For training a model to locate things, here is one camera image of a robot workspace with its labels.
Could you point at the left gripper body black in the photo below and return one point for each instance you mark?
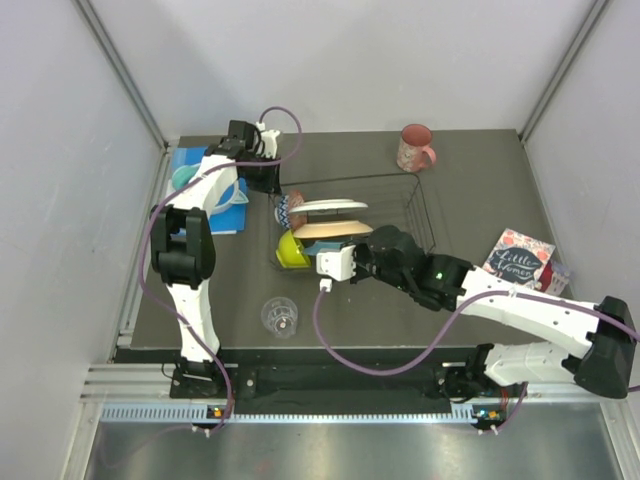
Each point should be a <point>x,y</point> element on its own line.
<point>261,177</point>

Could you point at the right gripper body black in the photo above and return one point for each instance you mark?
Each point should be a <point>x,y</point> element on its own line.
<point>366,261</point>

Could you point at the peach bird plate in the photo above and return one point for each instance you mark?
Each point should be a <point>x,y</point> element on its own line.
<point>332,229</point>

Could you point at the teal scalloped plate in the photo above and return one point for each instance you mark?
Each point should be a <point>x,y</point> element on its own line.
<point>326,245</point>

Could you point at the orange blue patterned bowl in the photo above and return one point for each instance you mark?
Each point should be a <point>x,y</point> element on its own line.
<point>283,210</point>

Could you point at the watermelon pattern plate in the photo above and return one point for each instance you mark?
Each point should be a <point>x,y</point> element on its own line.
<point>327,205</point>

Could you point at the lime green bowl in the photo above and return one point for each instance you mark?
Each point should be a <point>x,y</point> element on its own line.
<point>290,252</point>

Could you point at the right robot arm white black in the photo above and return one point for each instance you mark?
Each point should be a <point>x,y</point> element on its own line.
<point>590,344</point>

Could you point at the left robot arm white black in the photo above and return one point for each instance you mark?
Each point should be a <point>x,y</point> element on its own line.
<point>182,248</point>

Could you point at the teal cat ear headphones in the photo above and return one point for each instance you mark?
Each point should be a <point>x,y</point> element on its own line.
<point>234,195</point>

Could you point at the pink mug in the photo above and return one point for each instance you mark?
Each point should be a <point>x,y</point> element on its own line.
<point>415,151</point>

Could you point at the Little Women book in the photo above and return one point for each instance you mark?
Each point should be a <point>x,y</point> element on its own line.
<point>519,258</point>

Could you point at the clear drinking glass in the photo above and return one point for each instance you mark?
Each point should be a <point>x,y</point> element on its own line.
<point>279,316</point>

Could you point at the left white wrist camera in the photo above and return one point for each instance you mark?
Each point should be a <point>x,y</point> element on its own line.
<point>267,146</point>

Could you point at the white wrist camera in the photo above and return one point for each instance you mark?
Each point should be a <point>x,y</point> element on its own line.
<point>267,146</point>
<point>335,266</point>

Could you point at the black wire dish rack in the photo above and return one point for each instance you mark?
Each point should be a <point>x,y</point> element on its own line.
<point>393,199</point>

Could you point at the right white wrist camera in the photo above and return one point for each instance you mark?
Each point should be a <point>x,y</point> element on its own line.
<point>335,266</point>

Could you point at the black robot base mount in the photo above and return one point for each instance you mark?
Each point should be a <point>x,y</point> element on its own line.
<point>311,381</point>

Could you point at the white slotted cable duct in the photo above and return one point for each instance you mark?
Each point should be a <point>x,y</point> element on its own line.
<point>206,414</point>

